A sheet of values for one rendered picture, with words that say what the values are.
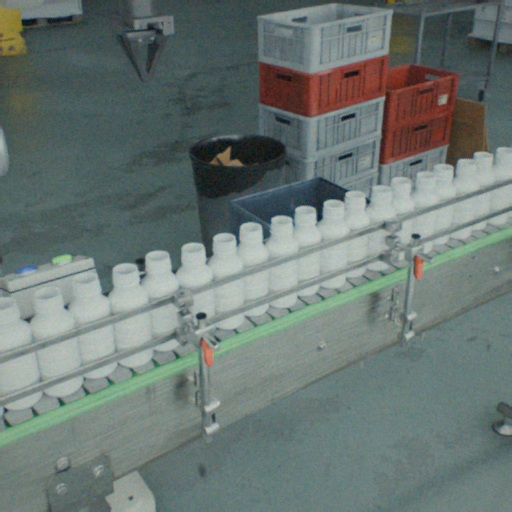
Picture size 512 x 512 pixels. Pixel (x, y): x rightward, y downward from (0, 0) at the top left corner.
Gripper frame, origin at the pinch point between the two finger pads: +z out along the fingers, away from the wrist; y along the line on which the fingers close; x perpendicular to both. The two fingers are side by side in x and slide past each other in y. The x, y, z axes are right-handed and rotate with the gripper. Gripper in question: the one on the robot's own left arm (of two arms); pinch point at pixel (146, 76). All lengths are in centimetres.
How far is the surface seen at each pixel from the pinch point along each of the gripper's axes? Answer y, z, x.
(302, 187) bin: 41, 47, -63
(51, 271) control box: -0.3, 28.1, 20.4
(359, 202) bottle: -14.5, 25.3, -33.1
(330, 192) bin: 35, 48, -69
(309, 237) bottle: -15.2, 28.5, -21.0
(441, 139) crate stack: 178, 111, -280
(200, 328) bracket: -24.2, 31.9, 6.7
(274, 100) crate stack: 188, 66, -157
